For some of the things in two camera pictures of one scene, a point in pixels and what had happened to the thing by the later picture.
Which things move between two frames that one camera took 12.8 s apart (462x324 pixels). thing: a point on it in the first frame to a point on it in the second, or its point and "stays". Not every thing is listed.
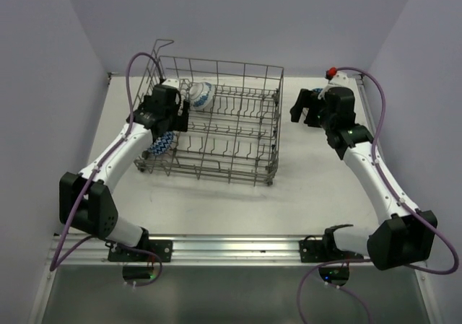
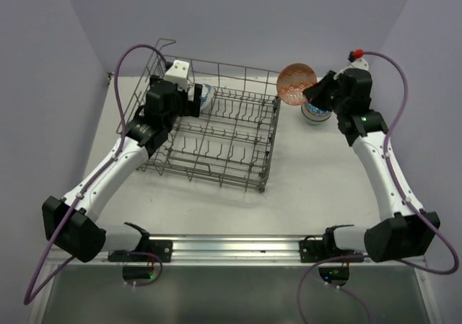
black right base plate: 314,251 stays
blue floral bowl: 201,95 stays
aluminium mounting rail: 191,250 stays
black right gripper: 306,99 to 313,94
